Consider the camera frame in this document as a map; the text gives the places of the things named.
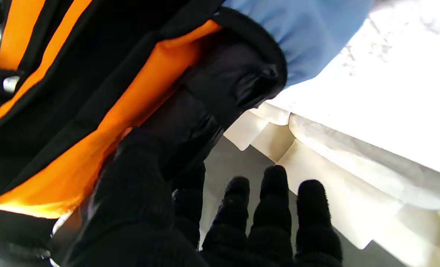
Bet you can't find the cream white sofa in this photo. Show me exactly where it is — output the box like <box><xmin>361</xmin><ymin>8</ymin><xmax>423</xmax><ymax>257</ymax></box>
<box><xmin>223</xmin><ymin>102</ymin><xmax>440</xmax><ymax>267</ymax></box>

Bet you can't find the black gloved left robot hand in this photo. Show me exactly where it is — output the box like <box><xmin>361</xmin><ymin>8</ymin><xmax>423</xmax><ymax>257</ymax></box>
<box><xmin>68</xmin><ymin>128</ymin><xmax>344</xmax><ymax>267</ymax></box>

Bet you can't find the orange and blue backpack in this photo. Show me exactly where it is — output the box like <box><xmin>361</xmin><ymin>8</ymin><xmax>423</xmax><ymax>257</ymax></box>
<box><xmin>0</xmin><ymin>0</ymin><xmax>375</xmax><ymax>260</ymax></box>

